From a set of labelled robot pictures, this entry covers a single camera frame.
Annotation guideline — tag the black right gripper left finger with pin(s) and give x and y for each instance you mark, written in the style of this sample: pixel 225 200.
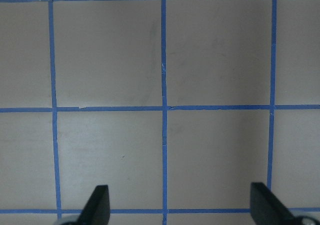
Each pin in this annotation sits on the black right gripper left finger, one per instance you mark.
pixel 95 212

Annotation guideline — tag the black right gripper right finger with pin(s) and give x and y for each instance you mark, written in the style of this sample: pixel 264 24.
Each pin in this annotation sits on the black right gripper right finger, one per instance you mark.
pixel 267 209

